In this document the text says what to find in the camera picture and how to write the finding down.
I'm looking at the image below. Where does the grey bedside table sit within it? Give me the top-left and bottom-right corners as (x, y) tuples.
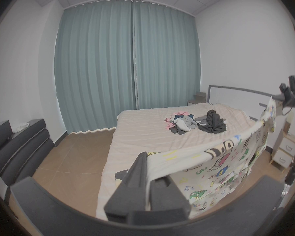
(187, 91), (207, 105)

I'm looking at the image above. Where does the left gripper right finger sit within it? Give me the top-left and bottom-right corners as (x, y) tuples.
(149, 175), (191, 216)

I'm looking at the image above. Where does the white crumpled cloth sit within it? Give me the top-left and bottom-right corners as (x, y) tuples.
(11, 123), (30, 133)

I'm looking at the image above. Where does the pile of clothes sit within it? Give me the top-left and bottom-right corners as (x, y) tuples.
(164, 111), (199, 135)

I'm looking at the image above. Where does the grey garment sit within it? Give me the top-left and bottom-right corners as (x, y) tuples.
(194, 115), (228, 127)

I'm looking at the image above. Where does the white wooden bedside table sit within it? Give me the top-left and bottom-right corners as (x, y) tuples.
(269, 129), (295, 173)

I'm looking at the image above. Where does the white printed pyjama top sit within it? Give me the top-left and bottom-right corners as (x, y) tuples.
(114, 96), (277, 212)

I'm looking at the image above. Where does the black garment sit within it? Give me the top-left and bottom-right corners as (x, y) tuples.
(196, 110), (227, 134)

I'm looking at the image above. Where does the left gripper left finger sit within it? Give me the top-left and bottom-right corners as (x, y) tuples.
(104, 152), (148, 221)

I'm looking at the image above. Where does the bed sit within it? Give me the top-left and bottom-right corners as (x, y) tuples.
(96, 85), (277, 219)

